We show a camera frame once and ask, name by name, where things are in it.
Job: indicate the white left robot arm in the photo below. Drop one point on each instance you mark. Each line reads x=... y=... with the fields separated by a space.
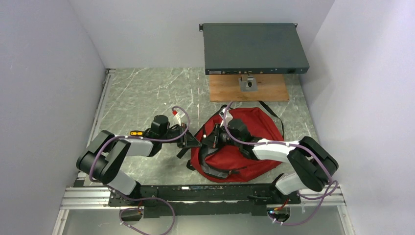
x=104 y=156

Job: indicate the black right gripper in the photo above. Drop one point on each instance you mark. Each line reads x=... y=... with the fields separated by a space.
x=213 y=139

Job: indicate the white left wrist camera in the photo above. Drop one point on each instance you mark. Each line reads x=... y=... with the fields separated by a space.
x=178 y=116

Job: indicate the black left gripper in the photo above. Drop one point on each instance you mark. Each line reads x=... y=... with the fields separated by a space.
x=187 y=140

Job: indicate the wooden board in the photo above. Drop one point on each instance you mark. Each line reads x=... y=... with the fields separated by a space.
x=260 y=87

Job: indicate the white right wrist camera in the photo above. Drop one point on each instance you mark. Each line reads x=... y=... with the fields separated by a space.
x=226 y=117

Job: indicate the yellow handled screwdriver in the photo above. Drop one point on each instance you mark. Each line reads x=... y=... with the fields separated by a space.
x=137 y=133

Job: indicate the aluminium rail frame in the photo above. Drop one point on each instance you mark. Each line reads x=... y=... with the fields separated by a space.
x=177 y=150

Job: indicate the grey metal camera mount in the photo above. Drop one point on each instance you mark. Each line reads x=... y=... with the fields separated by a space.
x=247 y=83

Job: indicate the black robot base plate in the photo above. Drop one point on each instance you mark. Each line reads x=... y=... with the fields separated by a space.
x=163 y=200

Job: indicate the dark rack-mount network switch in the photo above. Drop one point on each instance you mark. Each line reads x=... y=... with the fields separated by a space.
x=253 y=48

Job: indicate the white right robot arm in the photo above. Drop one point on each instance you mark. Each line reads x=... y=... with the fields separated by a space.
x=313 y=165

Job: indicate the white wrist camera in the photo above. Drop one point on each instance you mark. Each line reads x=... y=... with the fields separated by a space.
x=178 y=116
x=226 y=117

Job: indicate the red fabric backpack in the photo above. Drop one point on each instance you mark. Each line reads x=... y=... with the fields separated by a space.
x=220 y=159

